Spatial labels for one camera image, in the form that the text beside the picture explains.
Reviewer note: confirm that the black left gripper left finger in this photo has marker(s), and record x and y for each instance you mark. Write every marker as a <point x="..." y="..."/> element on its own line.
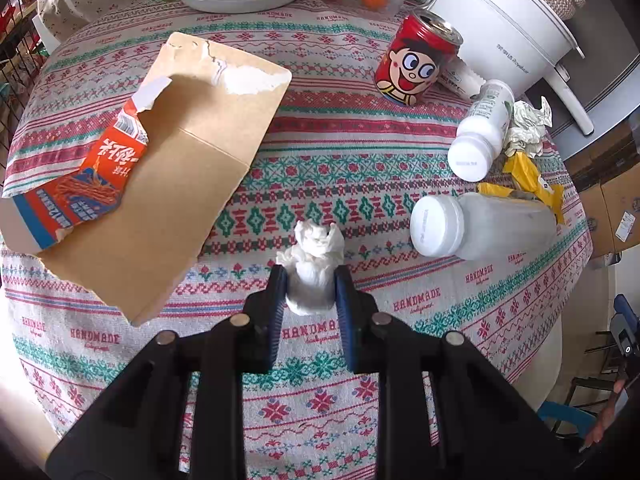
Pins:
<point x="176" y="410"/>

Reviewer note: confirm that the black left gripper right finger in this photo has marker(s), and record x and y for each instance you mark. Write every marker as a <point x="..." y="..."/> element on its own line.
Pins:
<point x="443" y="408"/>

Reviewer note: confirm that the white tissue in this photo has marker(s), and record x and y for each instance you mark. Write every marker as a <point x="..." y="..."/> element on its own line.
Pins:
<point x="310" y="264"/>

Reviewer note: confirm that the torn brown cardboard box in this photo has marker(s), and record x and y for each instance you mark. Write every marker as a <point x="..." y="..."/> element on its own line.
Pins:
<point x="112" y="239"/>

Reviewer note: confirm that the yellow snack wrapper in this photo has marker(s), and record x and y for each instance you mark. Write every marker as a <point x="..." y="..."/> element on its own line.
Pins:
<point x="528" y="183"/>

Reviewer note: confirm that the red cartoon drink can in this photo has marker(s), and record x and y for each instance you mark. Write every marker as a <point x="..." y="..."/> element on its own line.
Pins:
<point x="424" y="44"/>

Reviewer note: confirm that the frosted white plastic bottle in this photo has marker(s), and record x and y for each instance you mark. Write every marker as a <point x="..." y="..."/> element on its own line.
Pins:
<point x="474" y="226"/>

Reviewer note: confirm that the patterned knit tablecloth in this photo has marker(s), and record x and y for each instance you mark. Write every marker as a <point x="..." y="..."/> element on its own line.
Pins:
<point x="337" y="153"/>

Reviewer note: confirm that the white yogurt bottle with label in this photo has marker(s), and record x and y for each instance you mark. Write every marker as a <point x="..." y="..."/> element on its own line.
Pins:
<point x="481" y="134"/>

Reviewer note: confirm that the brown cardboard box on floor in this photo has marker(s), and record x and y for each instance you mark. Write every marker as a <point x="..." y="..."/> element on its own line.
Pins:
<point x="612" y="212"/>

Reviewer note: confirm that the crumpled white paper wrapper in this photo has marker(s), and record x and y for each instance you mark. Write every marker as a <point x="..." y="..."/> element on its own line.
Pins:
<point x="527" y="128"/>

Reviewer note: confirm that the small white paper packet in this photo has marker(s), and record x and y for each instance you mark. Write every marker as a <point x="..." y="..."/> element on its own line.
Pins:
<point x="461" y="80"/>

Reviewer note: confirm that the grey refrigerator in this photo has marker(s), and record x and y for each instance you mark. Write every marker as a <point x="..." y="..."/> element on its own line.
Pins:
<point x="605" y="79"/>

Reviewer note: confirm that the white electric cooking pot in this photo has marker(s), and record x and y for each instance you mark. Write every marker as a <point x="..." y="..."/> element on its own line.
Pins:
<point x="518" y="42"/>

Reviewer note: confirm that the black wire rack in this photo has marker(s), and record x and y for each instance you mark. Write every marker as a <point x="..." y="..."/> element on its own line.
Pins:
<point x="22" y="55"/>

